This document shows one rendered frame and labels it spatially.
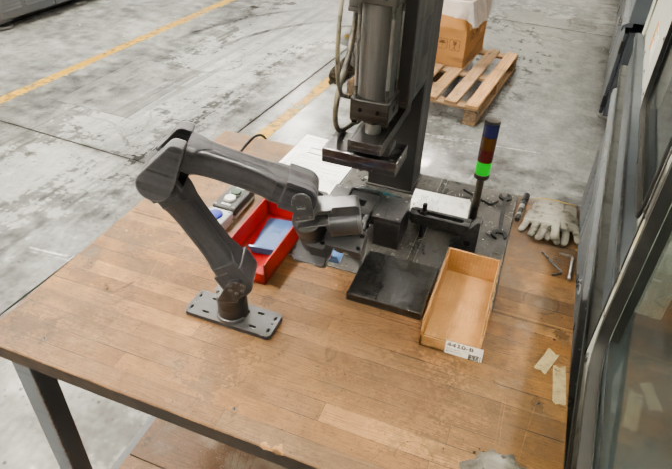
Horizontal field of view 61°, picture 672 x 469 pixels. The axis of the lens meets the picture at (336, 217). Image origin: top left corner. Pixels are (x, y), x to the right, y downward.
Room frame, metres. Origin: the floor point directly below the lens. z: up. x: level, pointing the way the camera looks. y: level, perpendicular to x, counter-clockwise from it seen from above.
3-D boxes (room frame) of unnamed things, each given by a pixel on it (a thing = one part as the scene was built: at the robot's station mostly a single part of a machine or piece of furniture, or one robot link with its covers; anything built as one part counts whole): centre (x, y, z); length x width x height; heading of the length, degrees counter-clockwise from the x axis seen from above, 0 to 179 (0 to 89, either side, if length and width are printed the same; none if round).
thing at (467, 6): (4.64, -0.85, 0.40); 0.67 x 0.60 x 0.50; 152
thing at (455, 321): (0.90, -0.28, 0.93); 0.25 x 0.13 x 0.08; 160
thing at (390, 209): (1.18, -0.08, 0.98); 0.20 x 0.10 x 0.01; 70
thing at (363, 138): (1.25, -0.09, 1.22); 0.26 x 0.18 x 0.30; 160
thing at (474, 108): (4.35, -0.75, 0.07); 1.20 x 1.00 x 0.14; 154
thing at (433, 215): (1.15, -0.26, 0.95); 0.15 x 0.03 x 0.10; 70
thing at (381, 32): (1.18, -0.07, 1.37); 0.11 x 0.09 x 0.30; 70
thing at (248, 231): (1.09, 0.17, 0.93); 0.25 x 0.12 x 0.06; 160
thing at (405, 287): (0.97, -0.14, 0.91); 0.17 x 0.16 x 0.02; 70
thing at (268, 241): (1.12, 0.15, 0.92); 0.15 x 0.07 x 0.03; 167
